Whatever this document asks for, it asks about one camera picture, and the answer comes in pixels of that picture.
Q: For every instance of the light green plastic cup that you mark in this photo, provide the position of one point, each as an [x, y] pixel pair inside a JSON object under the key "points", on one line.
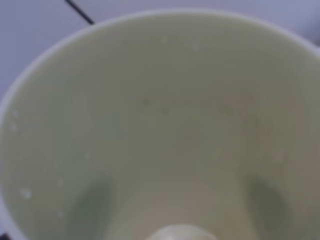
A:
{"points": [[186, 119]]}

